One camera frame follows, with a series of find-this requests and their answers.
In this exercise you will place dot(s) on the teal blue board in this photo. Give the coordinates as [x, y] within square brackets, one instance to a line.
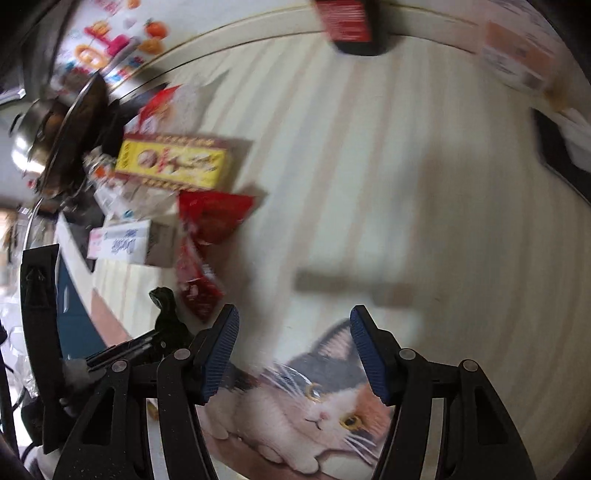
[74, 307]

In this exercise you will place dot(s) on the crumpled clear plastic wrapper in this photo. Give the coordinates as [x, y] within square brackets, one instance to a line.
[136, 196]

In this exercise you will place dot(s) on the white and blue carton box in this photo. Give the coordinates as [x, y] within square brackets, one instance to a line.
[127, 244]

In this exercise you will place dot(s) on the yellow printed carton box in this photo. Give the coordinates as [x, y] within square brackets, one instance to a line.
[173, 161]

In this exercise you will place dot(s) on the red and white plastic packet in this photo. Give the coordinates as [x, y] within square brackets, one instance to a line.
[157, 108]

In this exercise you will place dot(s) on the white tissue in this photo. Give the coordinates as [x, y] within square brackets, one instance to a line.
[577, 131]

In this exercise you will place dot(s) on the red and white candy wrapper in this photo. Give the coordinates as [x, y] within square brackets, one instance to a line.
[197, 284]

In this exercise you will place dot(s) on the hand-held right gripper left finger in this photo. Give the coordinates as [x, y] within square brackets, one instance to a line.
[220, 357]

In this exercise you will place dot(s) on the red printed box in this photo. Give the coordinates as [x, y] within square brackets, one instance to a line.
[346, 19]

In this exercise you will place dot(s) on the colourful wall sticker sheet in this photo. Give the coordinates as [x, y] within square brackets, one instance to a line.
[108, 44]

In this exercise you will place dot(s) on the white labelled carton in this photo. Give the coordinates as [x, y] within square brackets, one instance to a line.
[517, 60]

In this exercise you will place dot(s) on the dark pot lid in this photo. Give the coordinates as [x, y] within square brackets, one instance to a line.
[78, 122]

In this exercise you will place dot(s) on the black tray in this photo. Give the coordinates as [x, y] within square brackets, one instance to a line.
[556, 150]

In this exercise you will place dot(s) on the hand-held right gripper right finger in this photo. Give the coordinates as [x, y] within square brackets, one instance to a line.
[369, 362]

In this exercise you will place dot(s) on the stainless steel pot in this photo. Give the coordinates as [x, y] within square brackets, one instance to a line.
[32, 134]

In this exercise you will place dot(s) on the red snack packet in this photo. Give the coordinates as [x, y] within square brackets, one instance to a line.
[212, 216]

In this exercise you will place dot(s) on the cat picture mat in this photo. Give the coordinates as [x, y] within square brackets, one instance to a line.
[318, 408]

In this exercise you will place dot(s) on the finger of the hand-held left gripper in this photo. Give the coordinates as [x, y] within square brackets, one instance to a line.
[165, 323]

